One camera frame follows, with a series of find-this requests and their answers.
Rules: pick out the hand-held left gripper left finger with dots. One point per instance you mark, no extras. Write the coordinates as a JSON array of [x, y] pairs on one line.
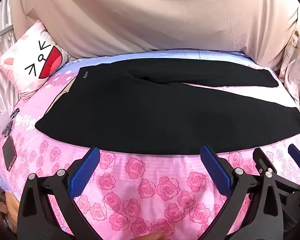
[[86, 170]]

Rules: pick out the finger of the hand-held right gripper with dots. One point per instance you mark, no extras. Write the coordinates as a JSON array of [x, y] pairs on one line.
[[298, 156], [263, 160]]

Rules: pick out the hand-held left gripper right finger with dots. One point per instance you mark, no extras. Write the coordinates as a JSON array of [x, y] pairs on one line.
[[215, 168]]

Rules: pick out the black pants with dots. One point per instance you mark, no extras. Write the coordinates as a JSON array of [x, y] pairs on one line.
[[150, 115]]

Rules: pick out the person's left hand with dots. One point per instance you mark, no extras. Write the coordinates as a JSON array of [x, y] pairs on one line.
[[156, 236]]

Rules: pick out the pink rose print bed sheet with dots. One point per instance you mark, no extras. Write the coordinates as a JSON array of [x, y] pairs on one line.
[[150, 197]]

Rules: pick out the dark smartphone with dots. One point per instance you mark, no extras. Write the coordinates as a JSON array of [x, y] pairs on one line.
[[9, 153]]

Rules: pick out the brown cloth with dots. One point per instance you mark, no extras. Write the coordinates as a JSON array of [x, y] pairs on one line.
[[0, 200]]

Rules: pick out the black hair clip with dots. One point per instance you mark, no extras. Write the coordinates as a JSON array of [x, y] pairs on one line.
[[15, 112]]

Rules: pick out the pale floral cloth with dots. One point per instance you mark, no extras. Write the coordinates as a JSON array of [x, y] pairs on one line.
[[297, 62]]

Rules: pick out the clear plastic bag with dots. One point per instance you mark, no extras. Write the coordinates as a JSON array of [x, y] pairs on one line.
[[0, 122]]

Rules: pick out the cartoon face pillow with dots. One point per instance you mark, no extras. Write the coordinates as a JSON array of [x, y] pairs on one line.
[[32, 60]]

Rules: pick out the silver satin cloth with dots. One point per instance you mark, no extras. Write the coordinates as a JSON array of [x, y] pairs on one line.
[[0, 42]]

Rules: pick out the beige curtain cloth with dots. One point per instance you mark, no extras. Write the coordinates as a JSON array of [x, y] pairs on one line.
[[155, 15]]

